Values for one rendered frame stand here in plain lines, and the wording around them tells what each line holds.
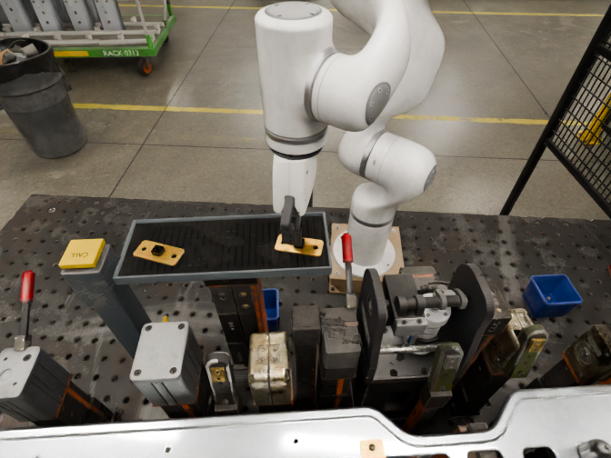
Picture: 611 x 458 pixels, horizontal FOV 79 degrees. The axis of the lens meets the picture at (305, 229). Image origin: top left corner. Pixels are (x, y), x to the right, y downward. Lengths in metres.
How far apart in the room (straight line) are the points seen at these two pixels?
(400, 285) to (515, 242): 0.89
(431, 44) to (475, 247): 0.79
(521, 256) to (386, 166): 0.73
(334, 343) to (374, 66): 0.44
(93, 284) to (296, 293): 0.61
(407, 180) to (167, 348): 0.57
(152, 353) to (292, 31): 0.50
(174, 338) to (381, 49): 0.52
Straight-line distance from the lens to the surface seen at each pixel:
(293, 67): 0.43
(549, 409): 0.82
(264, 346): 0.66
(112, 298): 0.82
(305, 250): 0.67
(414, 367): 0.80
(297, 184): 0.51
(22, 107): 3.19
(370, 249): 1.06
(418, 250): 1.35
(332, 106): 0.41
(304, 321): 0.66
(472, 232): 1.45
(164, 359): 0.65
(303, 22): 0.43
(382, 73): 0.42
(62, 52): 4.51
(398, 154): 0.85
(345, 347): 0.66
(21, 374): 0.81
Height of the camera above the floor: 1.67
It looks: 47 degrees down
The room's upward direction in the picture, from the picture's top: straight up
